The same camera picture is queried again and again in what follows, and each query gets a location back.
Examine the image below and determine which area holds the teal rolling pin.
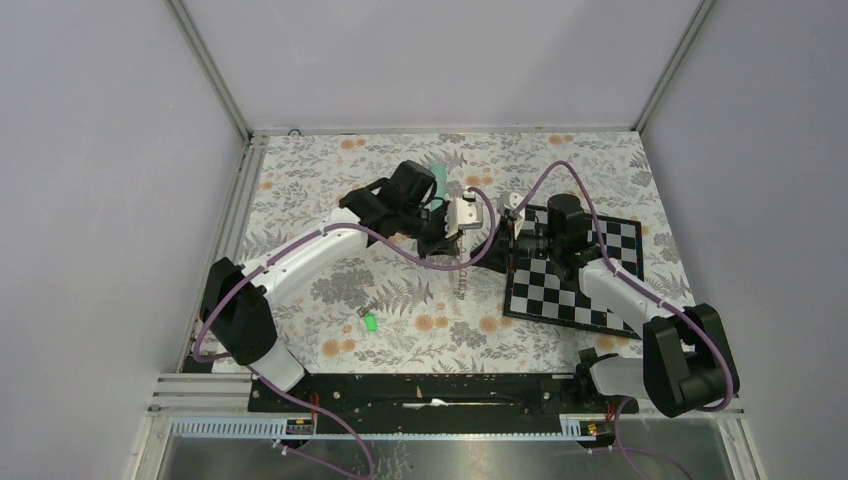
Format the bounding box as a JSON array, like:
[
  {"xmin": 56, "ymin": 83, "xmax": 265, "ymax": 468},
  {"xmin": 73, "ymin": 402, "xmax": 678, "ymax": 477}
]
[{"xmin": 429, "ymin": 163, "xmax": 448, "ymax": 210}]

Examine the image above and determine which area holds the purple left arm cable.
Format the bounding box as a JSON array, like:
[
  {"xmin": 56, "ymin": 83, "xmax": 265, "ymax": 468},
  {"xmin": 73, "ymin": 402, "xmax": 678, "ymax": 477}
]
[{"xmin": 192, "ymin": 187, "xmax": 498, "ymax": 480}]

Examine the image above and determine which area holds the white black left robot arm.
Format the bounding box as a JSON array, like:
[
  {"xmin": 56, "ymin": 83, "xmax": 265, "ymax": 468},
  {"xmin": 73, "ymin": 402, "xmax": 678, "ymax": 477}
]
[{"xmin": 199, "ymin": 161, "xmax": 477, "ymax": 411}]

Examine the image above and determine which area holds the silver carabiner keyring with chain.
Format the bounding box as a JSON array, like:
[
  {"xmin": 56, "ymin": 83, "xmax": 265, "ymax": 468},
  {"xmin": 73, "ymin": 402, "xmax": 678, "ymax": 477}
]
[{"xmin": 450, "ymin": 251, "xmax": 470, "ymax": 301}]

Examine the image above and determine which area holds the green key tag with key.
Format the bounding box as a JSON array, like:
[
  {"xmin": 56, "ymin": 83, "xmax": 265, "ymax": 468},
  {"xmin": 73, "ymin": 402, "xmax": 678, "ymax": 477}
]
[{"xmin": 357, "ymin": 307, "xmax": 378, "ymax": 333}]

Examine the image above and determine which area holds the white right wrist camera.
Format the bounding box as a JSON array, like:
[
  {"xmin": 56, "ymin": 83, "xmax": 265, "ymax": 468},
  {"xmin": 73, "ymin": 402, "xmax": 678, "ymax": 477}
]
[{"xmin": 496, "ymin": 192, "xmax": 526, "ymax": 223}]

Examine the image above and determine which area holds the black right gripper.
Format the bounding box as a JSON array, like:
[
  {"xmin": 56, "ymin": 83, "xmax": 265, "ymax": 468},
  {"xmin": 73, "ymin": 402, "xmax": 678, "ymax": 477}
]
[{"xmin": 469, "ymin": 215, "xmax": 561, "ymax": 275}]

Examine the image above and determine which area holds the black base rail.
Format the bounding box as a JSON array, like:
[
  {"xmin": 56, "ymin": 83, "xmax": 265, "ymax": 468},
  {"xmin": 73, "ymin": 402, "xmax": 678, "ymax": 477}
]
[{"xmin": 247, "ymin": 373, "xmax": 622, "ymax": 428}]

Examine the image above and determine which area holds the black white checkerboard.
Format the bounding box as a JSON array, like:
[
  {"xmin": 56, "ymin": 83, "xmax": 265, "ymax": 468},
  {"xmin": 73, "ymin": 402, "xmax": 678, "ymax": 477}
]
[{"xmin": 503, "ymin": 215, "xmax": 644, "ymax": 339}]

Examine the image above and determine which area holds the floral patterned table mat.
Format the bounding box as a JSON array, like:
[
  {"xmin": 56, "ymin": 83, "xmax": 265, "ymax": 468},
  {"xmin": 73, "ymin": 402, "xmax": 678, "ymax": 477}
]
[{"xmin": 240, "ymin": 132, "xmax": 693, "ymax": 373}]

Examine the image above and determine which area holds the white slotted cable duct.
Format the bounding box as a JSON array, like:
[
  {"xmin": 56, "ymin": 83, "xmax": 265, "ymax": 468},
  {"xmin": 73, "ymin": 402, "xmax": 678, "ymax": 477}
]
[{"xmin": 171, "ymin": 415, "xmax": 596, "ymax": 442}]

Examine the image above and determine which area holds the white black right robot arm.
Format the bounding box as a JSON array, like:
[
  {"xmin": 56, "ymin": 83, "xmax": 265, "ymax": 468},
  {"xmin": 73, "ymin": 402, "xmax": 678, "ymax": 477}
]
[{"xmin": 472, "ymin": 194, "xmax": 740, "ymax": 417}]

